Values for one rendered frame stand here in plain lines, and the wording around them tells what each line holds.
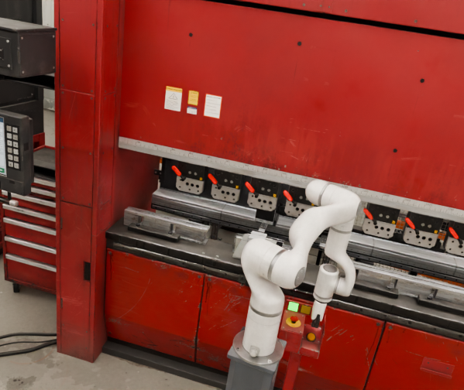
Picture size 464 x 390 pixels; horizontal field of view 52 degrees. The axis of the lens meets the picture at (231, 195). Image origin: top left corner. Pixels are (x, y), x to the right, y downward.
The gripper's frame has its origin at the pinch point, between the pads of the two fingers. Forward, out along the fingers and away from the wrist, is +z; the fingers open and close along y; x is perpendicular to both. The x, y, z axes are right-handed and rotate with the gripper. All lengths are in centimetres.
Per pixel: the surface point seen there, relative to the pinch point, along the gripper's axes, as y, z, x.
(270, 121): -46, -76, -41
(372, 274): -39.8, -7.3, 25.2
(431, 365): -23, 28, 64
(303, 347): 2.6, 13.6, -2.9
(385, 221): -41, -38, 24
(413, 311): -26, 0, 47
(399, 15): -48, -132, 6
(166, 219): -44, -9, -90
